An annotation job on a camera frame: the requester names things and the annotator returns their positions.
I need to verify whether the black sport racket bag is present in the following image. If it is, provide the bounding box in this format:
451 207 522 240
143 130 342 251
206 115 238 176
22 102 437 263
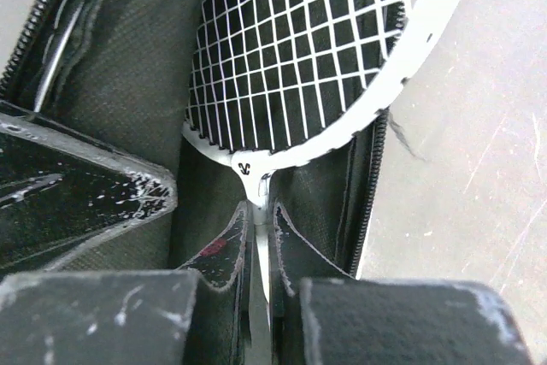
0 0 407 280

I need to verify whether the white badminton racket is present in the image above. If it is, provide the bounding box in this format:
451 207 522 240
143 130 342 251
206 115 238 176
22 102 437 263
182 0 482 365

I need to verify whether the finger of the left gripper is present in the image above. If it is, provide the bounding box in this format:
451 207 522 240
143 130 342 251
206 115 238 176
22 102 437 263
1 101 177 276

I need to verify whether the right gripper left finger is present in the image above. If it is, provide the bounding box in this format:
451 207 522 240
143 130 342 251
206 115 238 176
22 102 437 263
1 202 251 364

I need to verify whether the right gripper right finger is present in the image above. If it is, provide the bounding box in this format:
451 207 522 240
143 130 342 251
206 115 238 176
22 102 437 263
273 203 532 364

